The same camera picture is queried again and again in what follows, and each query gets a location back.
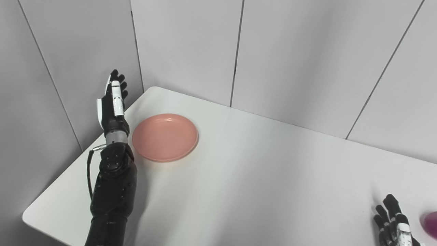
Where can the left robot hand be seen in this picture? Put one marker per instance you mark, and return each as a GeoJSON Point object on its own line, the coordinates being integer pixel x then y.
{"type": "Point", "coordinates": [112, 106]}

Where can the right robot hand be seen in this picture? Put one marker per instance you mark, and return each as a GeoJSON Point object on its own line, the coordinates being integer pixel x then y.
{"type": "Point", "coordinates": [394, 225]}

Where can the purple red onion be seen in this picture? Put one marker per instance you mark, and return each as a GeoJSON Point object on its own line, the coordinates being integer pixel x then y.
{"type": "Point", "coordinates": [431, 223]}

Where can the pink round plate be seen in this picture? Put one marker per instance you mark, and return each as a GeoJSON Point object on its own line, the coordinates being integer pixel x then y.
{"type": "Point", "coordinates": [165, 137]}

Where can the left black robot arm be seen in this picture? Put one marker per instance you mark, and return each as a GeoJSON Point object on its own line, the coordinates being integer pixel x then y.
{"type": "Point", "coordinates": [112, 191]}

